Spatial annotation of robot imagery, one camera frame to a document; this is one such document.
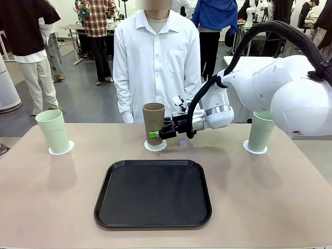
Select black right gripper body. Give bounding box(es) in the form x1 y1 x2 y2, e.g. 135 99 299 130
171 114 195 138

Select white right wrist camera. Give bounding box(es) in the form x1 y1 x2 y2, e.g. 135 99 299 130
172 95 188 115

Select black plastic tray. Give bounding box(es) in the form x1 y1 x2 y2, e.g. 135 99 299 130
93 159 212 229

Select seated person in cream top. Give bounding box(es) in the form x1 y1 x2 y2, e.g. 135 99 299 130
298 0 324 30

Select person in black top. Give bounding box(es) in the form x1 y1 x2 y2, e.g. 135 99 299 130
0 0 62 116

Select brown tall cup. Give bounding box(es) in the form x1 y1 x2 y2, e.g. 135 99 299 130
142 102 166 146

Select light green tall cup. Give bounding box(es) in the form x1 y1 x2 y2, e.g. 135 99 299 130
34 109 71 155
248 111 276 153

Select person in white shirt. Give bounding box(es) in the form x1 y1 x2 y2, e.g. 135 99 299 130
112 0 202 124

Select person in grey trousers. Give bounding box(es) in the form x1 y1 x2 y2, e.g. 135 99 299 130
38 18 66 84

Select background desk with equipment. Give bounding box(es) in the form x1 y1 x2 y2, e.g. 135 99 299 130
233 24 286 57

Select grey background desk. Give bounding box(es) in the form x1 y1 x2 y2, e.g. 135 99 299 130
60 23 87 66

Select person in black coat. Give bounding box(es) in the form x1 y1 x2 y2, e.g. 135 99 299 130
269 0 294 25

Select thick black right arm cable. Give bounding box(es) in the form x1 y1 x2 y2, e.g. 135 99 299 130
186 20 332 139

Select white scalloped paper coaster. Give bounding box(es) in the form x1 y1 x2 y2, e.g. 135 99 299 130
144 140 168 152
48 140 76 156
242 139 269 156

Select person in plaid shirt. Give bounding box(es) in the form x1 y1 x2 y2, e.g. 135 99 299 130
75 0 116 86

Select person in blue jacket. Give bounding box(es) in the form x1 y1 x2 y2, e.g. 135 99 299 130
192 0 239 81

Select person's right forearm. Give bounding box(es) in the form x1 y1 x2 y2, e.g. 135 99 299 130
115 82 136 124

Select person's left forearm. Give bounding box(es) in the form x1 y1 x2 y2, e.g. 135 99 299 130
185 77 202 105

